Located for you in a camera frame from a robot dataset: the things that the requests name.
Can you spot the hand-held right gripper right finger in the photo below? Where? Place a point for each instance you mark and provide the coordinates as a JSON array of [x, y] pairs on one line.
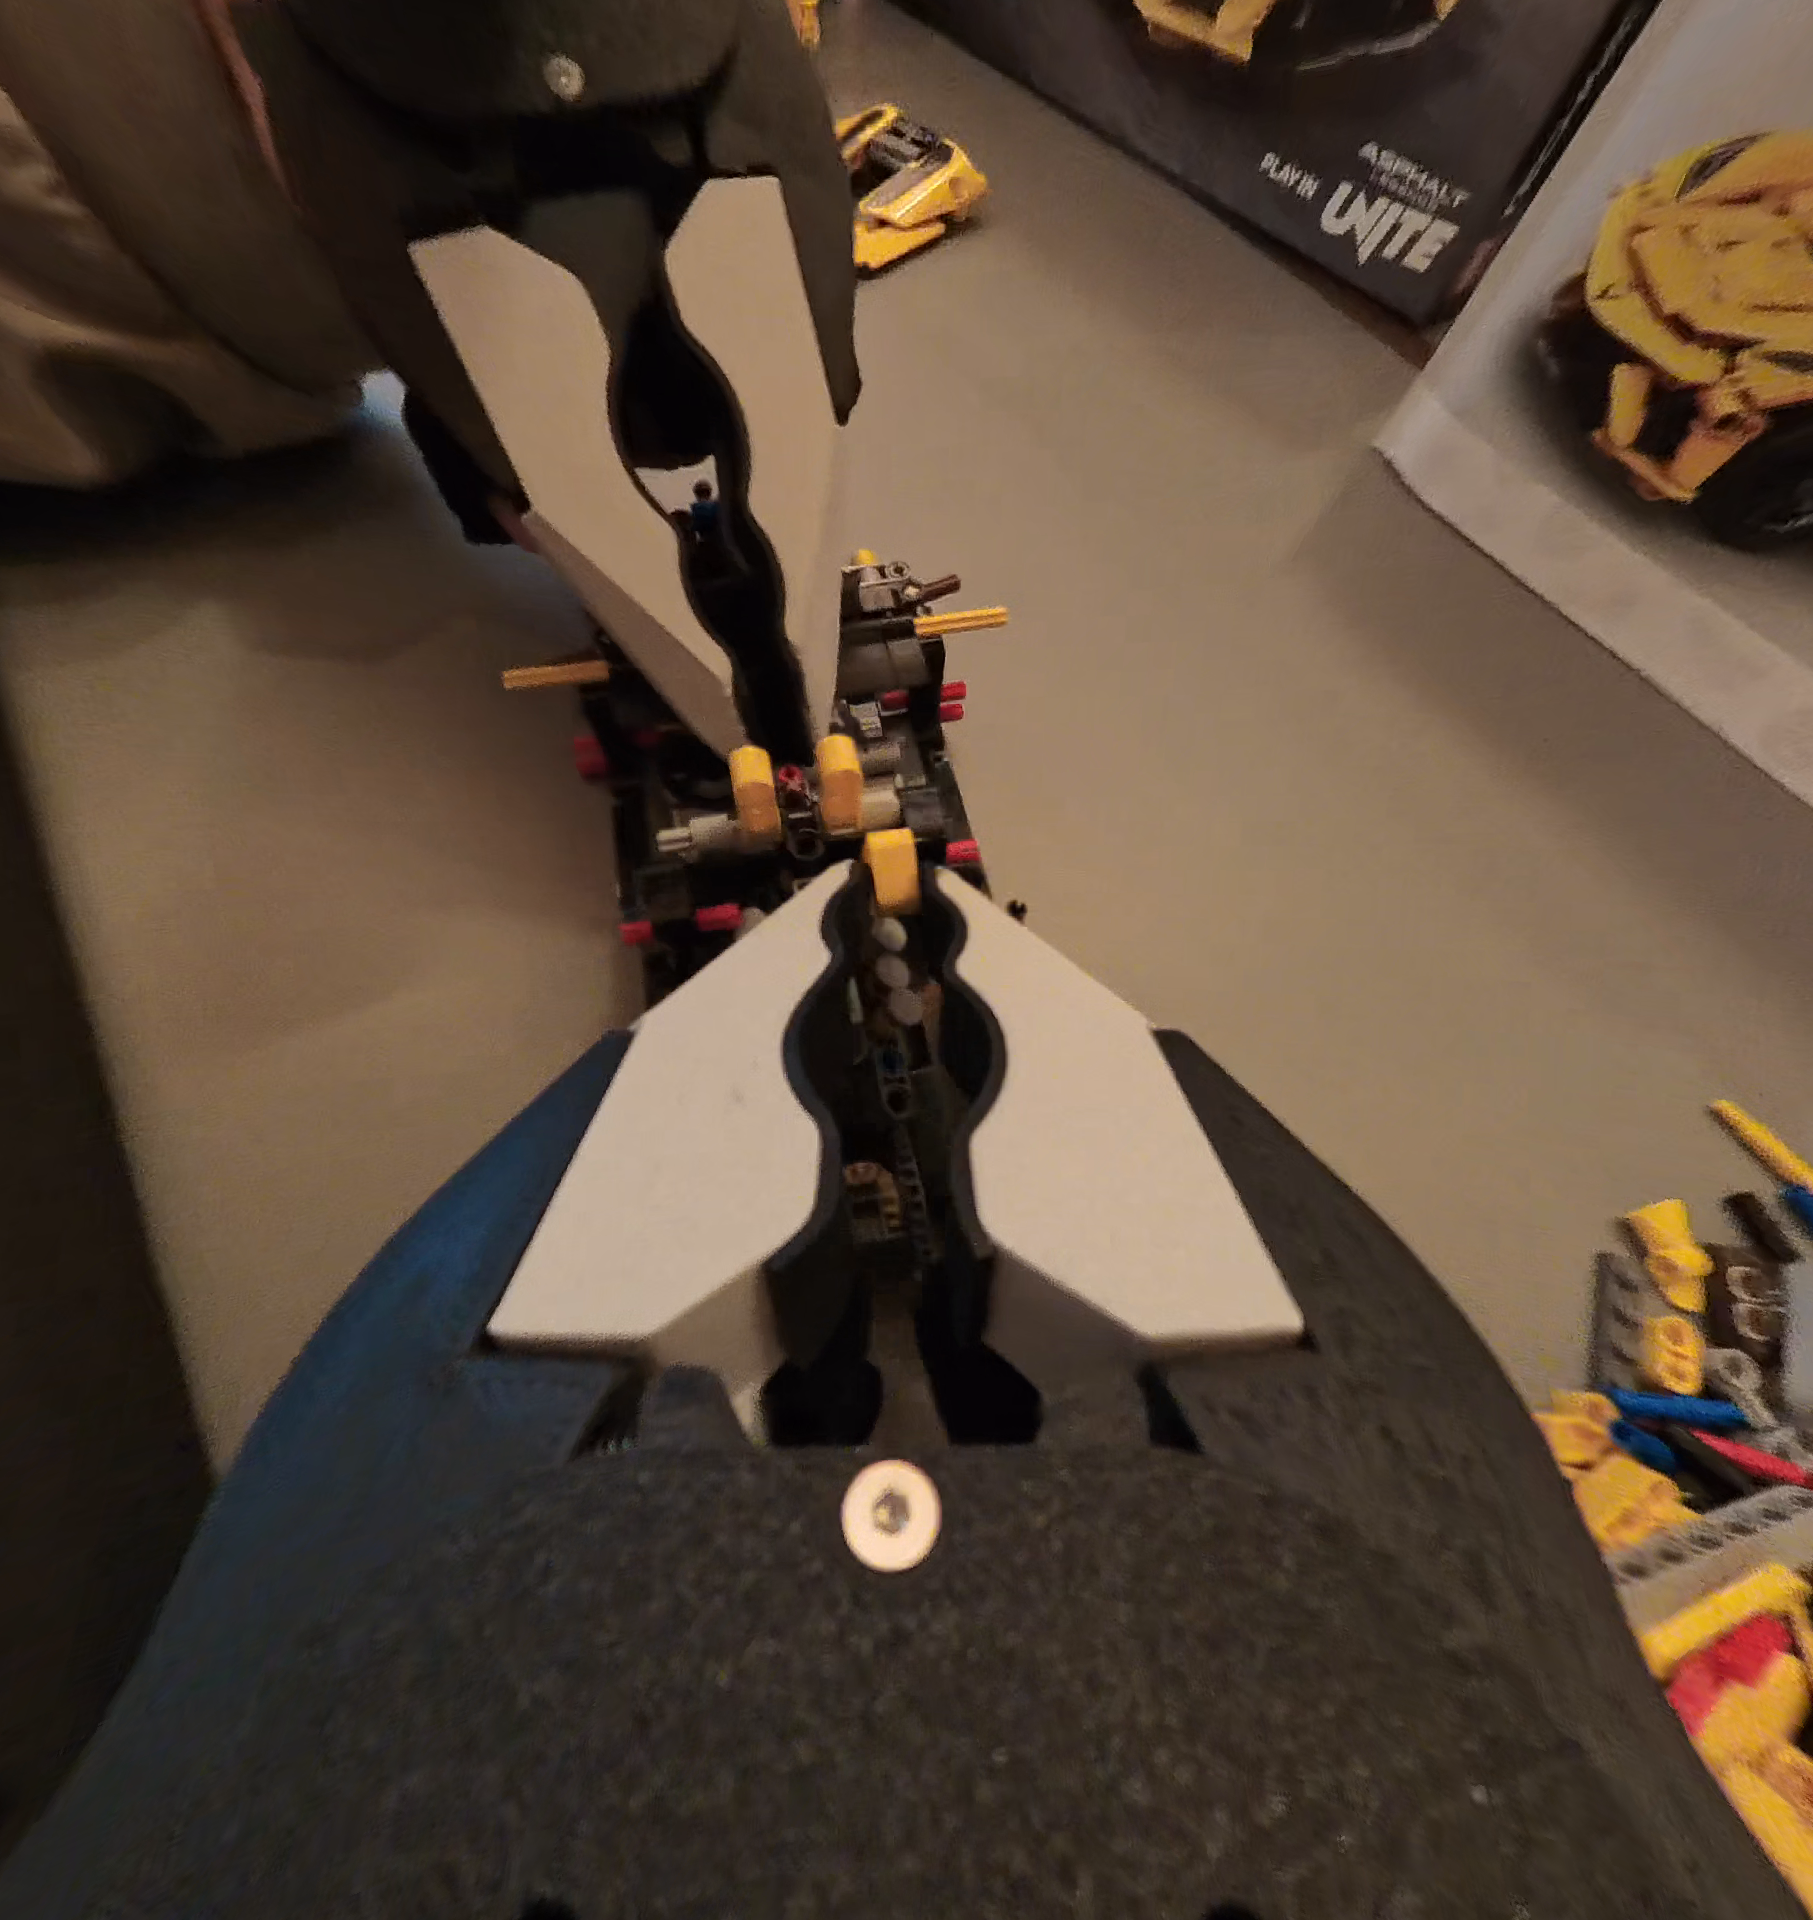
[[1131, 1185]]

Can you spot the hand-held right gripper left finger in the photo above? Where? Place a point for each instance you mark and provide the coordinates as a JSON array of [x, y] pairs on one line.
[[653, 1185]]

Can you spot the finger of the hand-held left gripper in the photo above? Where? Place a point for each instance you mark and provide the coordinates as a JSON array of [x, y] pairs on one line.
[[546, 407], [779, 346]]

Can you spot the black toy car chassis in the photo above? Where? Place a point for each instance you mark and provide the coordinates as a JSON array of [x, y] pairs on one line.
[[787, 818]]

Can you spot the pile of toy building pieces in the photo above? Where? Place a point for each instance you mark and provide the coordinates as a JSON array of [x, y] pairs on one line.
[[1716, 1502]]

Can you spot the person's left forearm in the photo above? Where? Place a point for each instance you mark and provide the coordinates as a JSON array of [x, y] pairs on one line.
[[65, 300]]

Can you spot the grey desk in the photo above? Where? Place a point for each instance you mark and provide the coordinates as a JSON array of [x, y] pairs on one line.
[[1220, 676]]

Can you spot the yellow toy car side panel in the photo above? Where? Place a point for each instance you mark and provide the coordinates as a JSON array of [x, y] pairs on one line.
[[908, 181]]

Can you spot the dark toy set box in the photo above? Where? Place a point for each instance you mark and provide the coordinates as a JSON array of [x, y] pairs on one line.
[[1220, 91]]

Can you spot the instruction booklet yellow car cover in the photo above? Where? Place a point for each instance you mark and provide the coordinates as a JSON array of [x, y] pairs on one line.
[[1672, 525]]

